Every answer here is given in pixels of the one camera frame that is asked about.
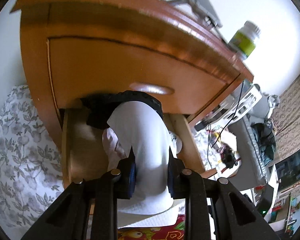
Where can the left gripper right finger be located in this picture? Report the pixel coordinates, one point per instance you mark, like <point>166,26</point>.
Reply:
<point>175,167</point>

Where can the red floral blanket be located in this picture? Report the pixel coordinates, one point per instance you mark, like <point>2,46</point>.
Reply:
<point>172,232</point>

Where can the wooden drawer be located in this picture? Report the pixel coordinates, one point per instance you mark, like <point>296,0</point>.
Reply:
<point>88,152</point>
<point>80,67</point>

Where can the pile of small trinkets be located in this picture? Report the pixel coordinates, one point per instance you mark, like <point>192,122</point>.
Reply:
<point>224,146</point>

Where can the white basket organizer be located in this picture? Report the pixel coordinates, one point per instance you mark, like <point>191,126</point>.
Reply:
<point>231,109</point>

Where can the grey floral bedsheet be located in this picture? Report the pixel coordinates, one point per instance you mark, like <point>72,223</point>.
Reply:
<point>30,164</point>

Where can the white Hello Kitty sock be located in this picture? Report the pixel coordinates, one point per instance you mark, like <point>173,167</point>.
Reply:
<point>177,143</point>

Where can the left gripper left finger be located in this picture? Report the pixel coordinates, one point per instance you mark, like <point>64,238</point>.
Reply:
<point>125,185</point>

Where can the silver phone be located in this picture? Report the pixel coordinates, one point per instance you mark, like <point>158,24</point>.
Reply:
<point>203,9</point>

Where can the green label white bottle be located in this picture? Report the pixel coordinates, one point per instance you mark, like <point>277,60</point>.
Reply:
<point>244,40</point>

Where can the white and black sock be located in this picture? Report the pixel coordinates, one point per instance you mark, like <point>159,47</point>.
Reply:
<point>137,120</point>

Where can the wooden nightstand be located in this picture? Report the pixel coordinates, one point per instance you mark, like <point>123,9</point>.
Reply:
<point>151,24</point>

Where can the pink garment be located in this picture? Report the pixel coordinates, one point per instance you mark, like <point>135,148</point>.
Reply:
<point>111,144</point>

